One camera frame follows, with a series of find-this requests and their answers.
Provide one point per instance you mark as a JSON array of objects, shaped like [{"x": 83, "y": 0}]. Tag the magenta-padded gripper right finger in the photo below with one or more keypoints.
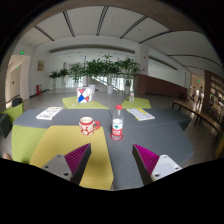
[{"x": 163, "y": 166}]

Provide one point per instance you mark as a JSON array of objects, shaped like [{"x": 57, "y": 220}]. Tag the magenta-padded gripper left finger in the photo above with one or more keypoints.
[{"x": 60, "y": 165}]

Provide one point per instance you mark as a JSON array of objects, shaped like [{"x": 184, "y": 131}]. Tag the clear red-capped water bottle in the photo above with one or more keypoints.
[{"x": 117, "y": 125}]

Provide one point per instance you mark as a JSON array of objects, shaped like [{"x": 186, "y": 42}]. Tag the small clear water bottle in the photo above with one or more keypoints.
[{"x": 131, "y": 96}]

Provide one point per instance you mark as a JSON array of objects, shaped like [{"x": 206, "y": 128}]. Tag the red white floral mug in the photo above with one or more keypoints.
[{"x": 87, "y": 126}]

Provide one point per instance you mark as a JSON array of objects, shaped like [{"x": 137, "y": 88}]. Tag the white open magazine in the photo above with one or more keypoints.
[{"x": 49, "y": 113}]

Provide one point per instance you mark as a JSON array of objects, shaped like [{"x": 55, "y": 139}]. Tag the white yellow booklet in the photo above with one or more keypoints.
[{"x": 140, "y": 114}]

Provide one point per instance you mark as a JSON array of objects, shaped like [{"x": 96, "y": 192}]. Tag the long wooden bench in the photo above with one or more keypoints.
[{"x": 196, "y": 113}]

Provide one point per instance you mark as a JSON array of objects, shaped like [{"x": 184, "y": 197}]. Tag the dark grey ottoman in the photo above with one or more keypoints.
[{"x": 4, "y": 125}]

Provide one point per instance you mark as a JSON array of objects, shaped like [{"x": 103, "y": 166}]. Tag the lime green ottoman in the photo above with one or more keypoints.
[{"x": 15, "y": 113}]

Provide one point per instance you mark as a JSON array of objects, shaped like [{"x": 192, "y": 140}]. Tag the white red blue cube box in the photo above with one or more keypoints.
[{"x": 84, "y": 95}]

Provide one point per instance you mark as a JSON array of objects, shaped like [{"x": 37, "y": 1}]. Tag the black bag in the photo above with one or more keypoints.
[{"x": 17, "y": 101}]

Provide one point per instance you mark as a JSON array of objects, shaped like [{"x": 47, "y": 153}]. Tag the red fire extinguisher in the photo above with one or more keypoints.
[{"x": 38, "y": 89}]

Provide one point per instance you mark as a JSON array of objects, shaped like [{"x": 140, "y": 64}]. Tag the wooden shelf unit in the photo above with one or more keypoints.
[{"x": 215, "y": 96}]

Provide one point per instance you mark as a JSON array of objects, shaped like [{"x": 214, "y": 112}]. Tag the row of potted green plants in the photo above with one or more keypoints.
[{"x": 96, "y": 68}]

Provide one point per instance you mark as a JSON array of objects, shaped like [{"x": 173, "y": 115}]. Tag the green exit sign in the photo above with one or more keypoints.
[{"x": 21, "y": 52}]

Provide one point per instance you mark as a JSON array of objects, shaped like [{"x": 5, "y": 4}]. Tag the framed wall picture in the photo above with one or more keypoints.
[{"x": 40, "y": 65}]

